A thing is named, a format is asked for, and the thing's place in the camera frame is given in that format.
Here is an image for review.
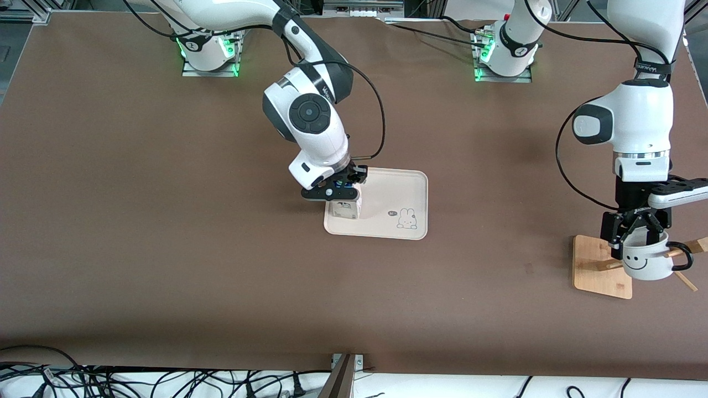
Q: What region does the black cable on table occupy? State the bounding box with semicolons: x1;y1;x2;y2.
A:
382;17;490;50

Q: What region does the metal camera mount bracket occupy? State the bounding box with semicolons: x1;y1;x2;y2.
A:
331;353;365;398

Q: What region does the wooden mug stand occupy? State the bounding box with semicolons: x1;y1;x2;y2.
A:
572;235;708;300

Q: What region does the aluminium frame profile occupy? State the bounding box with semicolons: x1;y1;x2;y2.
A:
0;10;53;25

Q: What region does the blue milk carton green cap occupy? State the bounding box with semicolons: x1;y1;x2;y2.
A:
326;199;363;220

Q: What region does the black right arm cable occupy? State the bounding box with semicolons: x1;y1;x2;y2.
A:
282;33;386;161

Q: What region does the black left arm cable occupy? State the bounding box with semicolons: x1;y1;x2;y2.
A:
523;0;673;212

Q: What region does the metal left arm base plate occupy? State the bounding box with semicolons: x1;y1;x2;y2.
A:
473;28;533;83

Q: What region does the grey metal box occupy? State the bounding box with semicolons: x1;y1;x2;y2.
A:
324;0;404;17

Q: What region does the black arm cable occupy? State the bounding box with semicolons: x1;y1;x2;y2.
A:
282;33;386;161
523;0;673;212

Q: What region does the black looping floor cable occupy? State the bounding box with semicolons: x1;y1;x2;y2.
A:
0;345;89;398

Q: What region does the white mug with black handle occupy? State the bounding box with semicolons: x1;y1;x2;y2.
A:
622;229;694;281

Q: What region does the beige tray with rabbit print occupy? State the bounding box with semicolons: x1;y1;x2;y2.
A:
324;167;429;240

